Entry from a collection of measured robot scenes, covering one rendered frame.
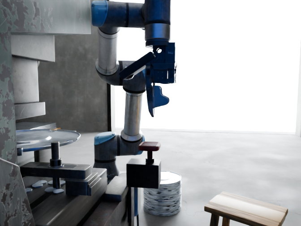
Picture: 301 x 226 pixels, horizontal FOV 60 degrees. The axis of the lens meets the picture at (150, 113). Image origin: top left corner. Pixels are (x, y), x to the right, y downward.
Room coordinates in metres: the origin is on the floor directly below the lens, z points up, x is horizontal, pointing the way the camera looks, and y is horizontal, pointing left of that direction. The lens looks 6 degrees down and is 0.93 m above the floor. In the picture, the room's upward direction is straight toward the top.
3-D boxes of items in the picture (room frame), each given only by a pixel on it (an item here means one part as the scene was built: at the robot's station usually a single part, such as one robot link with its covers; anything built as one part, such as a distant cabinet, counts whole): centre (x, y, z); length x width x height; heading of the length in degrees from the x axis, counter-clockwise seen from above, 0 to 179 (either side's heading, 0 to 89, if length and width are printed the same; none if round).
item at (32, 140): (0.71, 0.34, 0.78); 0.29 x 0.29 x 0.01
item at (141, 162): (0.76, 0.02, 0.62); 0.10 x 0.06 x 0.20; 81
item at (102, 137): (1.37, 0.24, 0.62); 0.13 x 0.12 x 0.14; 102
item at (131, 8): (0.85, 0.02, 1.15); 0.11 x 0.11 x 0.08; 12
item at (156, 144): (0.76, 0.00, 0.72); 0.07 x 0.06 x 0.08; 171
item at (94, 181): (0.56, 0.20, 0.76); 0.17 x 0.06 x 0.10; 81
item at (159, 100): (0.74, -0.02, 0.88); 0.06 x 0.03 x 0.09; 81
